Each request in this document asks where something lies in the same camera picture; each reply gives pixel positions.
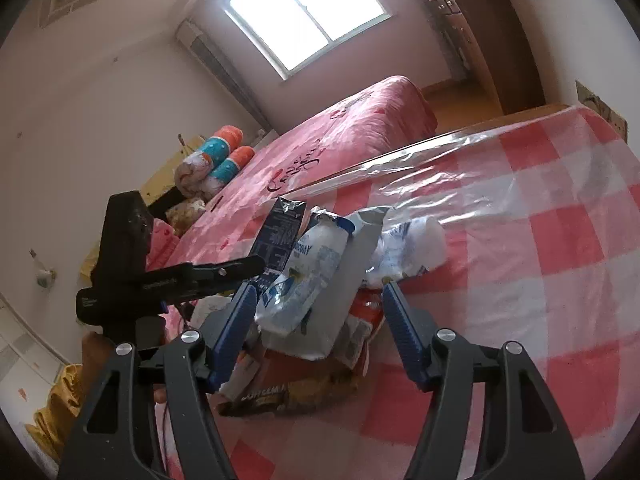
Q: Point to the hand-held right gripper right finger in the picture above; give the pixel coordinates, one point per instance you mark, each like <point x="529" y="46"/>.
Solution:
<point x="402" y="335"/>

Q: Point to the wall socket panel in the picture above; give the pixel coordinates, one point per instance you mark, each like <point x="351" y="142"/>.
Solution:
<point x="600" y="110"/>

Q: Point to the white and blue plastic bag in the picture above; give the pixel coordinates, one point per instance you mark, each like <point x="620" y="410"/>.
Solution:
<point x="310" y="270"/>

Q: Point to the bed with pink sheet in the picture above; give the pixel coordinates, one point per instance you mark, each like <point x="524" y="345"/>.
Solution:
<point x="325" y="140"/>

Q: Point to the window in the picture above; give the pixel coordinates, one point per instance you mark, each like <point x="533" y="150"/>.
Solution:
<point x="300" y="10"/>

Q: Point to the crumpled white plastic bag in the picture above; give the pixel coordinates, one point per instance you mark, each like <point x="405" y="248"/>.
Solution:
<point x="415" y="245"/>

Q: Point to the folded floral quilt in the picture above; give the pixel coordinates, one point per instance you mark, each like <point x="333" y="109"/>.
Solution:
<point x="192" y="175"/>

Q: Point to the pink pillow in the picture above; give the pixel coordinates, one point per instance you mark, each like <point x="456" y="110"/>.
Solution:
<point x="162" y="245"/>

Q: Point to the teal and orange bolster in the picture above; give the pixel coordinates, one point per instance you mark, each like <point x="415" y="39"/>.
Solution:
<point x="222" y="142"/>
<point x="232" y="164"/>

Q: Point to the wooden wardrobe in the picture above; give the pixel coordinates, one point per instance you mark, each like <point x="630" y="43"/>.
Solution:
<point x="500" y="35"/>

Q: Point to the grey foil bag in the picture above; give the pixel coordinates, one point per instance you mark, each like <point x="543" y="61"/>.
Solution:
<point x="355" y="280"/>

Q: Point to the small wall fixture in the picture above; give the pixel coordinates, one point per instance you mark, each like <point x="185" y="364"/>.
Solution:
<point x="44" y="275"/>

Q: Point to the person's left hand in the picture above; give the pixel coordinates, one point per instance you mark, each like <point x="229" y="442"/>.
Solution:
<point x="96" y="355"/>

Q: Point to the dark blue snack packet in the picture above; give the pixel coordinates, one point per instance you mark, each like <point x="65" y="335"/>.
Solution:
<point x="275" y="240"/>

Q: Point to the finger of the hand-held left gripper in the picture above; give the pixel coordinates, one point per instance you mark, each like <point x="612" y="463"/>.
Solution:
<point x="225" y="271"/>

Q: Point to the pink checked tablecloth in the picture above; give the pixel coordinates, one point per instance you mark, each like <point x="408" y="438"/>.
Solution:
<point x="500" y="260"/>

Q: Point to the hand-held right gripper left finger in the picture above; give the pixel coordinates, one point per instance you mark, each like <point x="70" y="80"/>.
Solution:
<point x="235" y="330"/>

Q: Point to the white standing air conditioner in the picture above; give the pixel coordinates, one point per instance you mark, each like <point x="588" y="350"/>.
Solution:
<point x="220" y="70"/>

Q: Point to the yellow cloth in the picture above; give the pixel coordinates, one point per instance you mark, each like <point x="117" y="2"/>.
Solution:
<point x="60" y="410"/>

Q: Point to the floral pillow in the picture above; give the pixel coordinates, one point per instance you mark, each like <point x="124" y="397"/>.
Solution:
<point x="185" y="215"/>

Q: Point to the brown coffee packet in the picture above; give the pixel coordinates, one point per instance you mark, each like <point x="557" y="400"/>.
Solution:
<point x="300" y="395"/>

